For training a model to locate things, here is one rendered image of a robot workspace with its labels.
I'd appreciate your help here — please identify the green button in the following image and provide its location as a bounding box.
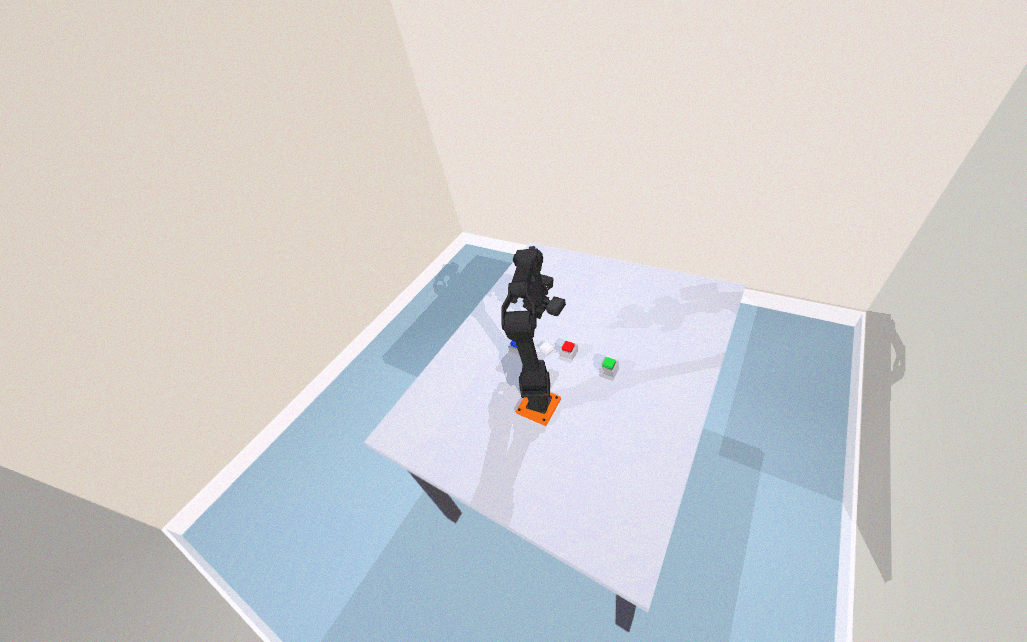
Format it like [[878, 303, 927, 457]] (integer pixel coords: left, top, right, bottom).
[[599, 357, 619, 377]]

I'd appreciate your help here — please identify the red button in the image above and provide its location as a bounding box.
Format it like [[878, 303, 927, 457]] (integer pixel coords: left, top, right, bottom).
[[559, 341, 578, 358]]

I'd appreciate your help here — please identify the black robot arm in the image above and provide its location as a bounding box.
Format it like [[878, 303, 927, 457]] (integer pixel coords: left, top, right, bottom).
[[501, 246, 554, 414]]

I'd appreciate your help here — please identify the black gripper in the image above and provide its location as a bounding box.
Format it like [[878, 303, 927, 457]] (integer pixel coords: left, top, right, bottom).
[[511, 281, 566, 319]]

